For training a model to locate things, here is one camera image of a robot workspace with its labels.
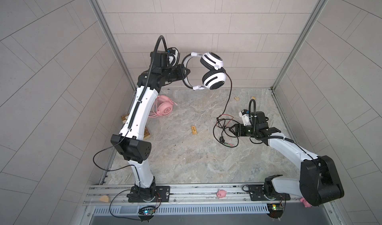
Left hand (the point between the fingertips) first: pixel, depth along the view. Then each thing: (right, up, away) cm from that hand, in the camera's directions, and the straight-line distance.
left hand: (193, 67), depth 70 cm
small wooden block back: (+31, -14, +40) cm, 53 cm away
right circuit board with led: (+38, -66, -1) cm, 77 cm away
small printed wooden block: (0, -34, +24) cm, 42 cm away
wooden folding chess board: (-29, -36, +19) cm, 50 cm away
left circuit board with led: (-20, -65, -5) cm, 68 cm away
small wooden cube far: (+44, -14, +39) cm, 60 cm away
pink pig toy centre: (+13, -60, +1) cm, 62 cm away
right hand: (+23, -32, +16) cm, 42 cm away
